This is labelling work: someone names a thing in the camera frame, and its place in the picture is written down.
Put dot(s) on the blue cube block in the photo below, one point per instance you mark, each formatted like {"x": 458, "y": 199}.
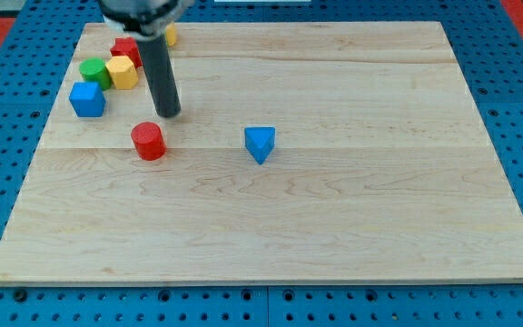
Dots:
{"x": 87, "y": 99}

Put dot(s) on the yellow block behind rod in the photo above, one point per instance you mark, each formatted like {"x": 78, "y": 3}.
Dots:
{"x": 171, "y": 34}

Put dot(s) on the blue triangle block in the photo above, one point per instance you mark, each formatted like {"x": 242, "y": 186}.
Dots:
{"x": 259, "y": 141}

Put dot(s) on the red cylinder block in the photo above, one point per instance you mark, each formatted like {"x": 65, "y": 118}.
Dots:
{"x": 148, "y": 141}

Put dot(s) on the wooden board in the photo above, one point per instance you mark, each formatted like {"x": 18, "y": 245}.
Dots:
{"x": 382, "y": 170}

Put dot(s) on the yellow hexagon block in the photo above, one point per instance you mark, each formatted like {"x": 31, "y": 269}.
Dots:
{"x": 122, "y": 72}

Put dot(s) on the green cylinder block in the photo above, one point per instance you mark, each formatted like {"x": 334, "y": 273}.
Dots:
{"x": 93, "y": 69}

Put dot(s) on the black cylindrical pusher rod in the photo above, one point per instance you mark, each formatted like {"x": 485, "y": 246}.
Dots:
{"x": 159, "y": 74}

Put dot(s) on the red star block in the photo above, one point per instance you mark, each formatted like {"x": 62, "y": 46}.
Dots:
{"x": 126, "y": 46}

